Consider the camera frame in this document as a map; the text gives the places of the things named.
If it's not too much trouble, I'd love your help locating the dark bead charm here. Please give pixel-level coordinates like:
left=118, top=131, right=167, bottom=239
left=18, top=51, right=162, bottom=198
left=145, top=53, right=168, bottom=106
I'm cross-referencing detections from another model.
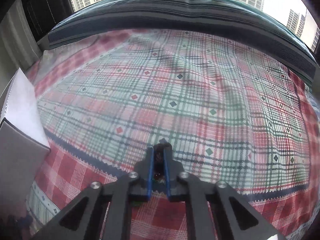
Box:
left=153, top=138, right=169, bottom=183

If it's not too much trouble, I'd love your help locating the patchwork plaid bed quilt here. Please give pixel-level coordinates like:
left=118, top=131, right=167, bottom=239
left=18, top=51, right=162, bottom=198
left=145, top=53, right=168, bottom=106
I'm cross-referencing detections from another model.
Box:
left=27, top=30, right=319, bottom=239

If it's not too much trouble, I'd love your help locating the white open jewelry box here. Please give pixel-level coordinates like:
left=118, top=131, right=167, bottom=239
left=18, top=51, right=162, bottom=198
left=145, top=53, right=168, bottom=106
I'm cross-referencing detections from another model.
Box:
left=1, top=69, right=50, bottom=218

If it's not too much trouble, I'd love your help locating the dark green striped pillow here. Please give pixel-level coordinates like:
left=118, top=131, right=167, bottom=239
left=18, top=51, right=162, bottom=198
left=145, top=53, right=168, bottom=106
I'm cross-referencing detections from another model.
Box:
left=48, top=0, right=319, bottom=83

